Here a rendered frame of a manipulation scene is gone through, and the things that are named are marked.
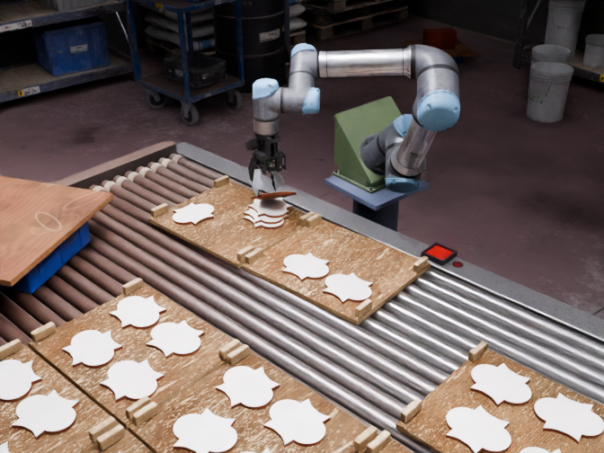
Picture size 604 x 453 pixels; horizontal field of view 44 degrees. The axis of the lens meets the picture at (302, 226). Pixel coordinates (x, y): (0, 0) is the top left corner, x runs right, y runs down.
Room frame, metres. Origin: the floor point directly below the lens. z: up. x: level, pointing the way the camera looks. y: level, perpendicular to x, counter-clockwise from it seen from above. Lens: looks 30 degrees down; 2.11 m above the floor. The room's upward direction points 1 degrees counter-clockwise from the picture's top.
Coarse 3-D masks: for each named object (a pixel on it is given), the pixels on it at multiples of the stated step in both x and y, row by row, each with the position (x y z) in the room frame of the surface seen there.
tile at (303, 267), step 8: (288, 256) 1.83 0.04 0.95; (296, 256) 1.83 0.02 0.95; (304, 256) 1.83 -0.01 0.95; (312, 256) 1.83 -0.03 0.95; (288, 264) 1.79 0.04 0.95; (296, 264) 1.79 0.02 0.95; (304, 264) 1.79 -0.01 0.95; (312, 264) 1.79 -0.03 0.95; (320, 264) 1.79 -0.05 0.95; (288, 272) 1.76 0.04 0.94; (296, 272) 1.75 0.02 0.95; (304, 272) 1.75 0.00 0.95; (312, 272) 1.75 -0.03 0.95; (320, 272) 1.75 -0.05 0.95; (328, 272) 1.75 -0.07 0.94
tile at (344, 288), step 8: (352, 272) 1.74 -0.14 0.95; (328, 280) 1.70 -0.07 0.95; (336, 280) 1.70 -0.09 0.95; (344, 280) 1.70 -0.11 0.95; (352, 280) 1.70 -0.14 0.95; (360, 280) 1.70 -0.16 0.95; (328, 288) 1.67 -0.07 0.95; (336, 288) 1.67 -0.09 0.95; (344, 288) 1.67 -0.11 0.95; (352, 288) 1.67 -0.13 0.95; (360, 288) 1.67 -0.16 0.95; (368, 288) 1.67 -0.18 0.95; (336, 296) 1.64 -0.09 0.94; (344, 296) 1.63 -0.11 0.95; (352, 296) 1.63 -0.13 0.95; (360, 296) 1.63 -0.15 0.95; (368, 296) 1.63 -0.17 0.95
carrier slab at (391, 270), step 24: (288, 240) 1.94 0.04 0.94; (312, 240) 1.93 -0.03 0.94; (336, 240) 1.93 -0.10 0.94; (360, 240) 1.93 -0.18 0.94; (264, 264) 1.80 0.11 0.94; (336, 264) 1.80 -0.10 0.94; (360, 264) 1.80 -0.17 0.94; (384, 264) 1.80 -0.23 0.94; (408, 264) 1.80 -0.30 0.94; (288, 288) 1.69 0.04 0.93; (312, 288) 1.69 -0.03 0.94; (384, 288) 1.68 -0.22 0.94; (336, 312) 1.58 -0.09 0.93
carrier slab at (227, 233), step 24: (216, 192) 2.25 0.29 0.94; (240, 192) 2.25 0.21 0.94; (168, 216) 2.09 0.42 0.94; (216, 216) 2.09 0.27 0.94; (240, 216) 2.09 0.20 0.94; (192, 240) 1.94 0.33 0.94; (216, 240) 1.94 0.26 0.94; (240, 240) 1.94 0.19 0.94; (264, 240) 1.94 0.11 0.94; (240, 264) 1.81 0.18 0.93
